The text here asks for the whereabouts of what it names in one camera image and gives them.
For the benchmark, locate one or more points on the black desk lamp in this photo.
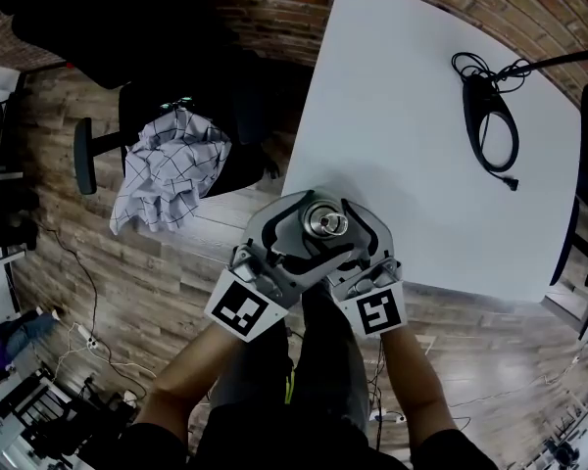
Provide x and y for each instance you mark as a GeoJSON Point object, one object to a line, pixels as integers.
{"type": "Point", "coordinates": [470, 110]}

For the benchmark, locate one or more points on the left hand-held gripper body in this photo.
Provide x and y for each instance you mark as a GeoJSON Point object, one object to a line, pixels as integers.
{"type": "Point", "coordinates": [240, 309]}

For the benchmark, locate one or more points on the purple and blue fabric bundle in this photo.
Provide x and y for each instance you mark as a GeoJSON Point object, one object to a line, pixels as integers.
{"type": "Point", "coordinates": [14, 345]}

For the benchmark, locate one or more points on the steel water bottle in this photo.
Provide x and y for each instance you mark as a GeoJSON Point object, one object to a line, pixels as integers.
{"type": "Point", "coordinates": [308, 216]}

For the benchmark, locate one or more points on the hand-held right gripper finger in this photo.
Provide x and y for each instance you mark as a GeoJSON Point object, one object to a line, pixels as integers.
{"type": "Point", "coordinates": [353, 271]}
{"type": "Point", "coordinates": [381, 240]}

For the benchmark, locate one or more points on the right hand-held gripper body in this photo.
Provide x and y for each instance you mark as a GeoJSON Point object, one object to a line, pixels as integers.
{"type": "Point", "coordinates": [375, 311]}

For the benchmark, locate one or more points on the person's right forearm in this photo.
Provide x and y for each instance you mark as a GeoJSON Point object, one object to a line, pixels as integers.
{"type": "Point", "coordinates": [416, 385]}

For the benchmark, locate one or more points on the person's dark grey trousers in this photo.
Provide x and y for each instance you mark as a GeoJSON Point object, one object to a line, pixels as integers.
{"type": "Point", "coordinates": [328, 360]}

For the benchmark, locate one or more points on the white square table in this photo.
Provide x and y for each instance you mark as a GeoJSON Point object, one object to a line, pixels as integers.
{"type": "Point", "coordinates": [397, 115]}

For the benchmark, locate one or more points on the black device with green lights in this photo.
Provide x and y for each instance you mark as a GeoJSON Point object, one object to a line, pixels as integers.
{"type": "Point", "coordinates": [176, 103]}

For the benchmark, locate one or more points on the white checked cloth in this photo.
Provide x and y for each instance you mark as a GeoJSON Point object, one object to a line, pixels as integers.
{"type": "Point", "coordinates": [171, 174]}

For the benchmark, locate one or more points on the grey desk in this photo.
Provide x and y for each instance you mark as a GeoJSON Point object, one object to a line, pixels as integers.
{"type": "Point", "coordinates": [563, 311]}

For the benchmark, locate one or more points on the person's left forearm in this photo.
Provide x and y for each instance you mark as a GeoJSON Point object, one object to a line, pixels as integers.
{"type": "Point", "coordinates": [191, 375]}

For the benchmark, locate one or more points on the person's black shirt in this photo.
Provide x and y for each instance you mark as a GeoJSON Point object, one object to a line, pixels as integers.
{"type": "Point", "coordinates": [294, 438]}

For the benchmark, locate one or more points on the white power strip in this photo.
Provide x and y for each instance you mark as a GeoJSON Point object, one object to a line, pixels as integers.
{"type": "Point", "coordinates": [387, 415]}
{"type": "Point", "coordinates": [90, 342]}

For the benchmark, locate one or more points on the black floor equipment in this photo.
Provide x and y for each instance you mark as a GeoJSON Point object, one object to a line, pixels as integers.
{"type": "Point", "coordinates": [5, 218]}

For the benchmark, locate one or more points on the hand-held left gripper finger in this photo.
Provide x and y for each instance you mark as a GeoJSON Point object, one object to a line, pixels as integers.
{"type": "Point", "coordinates": [304, 272]}
{"type": "Point", "coordinates": [259, 218]}

